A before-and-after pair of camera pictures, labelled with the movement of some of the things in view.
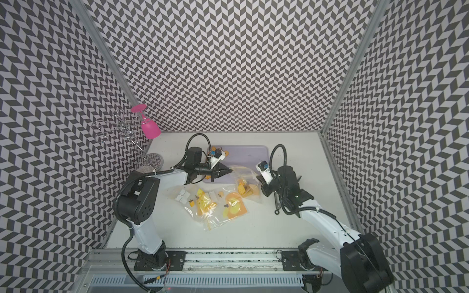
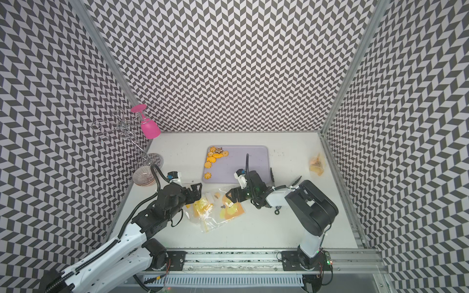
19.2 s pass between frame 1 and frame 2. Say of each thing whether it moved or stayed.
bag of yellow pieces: stayed
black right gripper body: moved
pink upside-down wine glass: stayed
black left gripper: moved
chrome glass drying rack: stayed
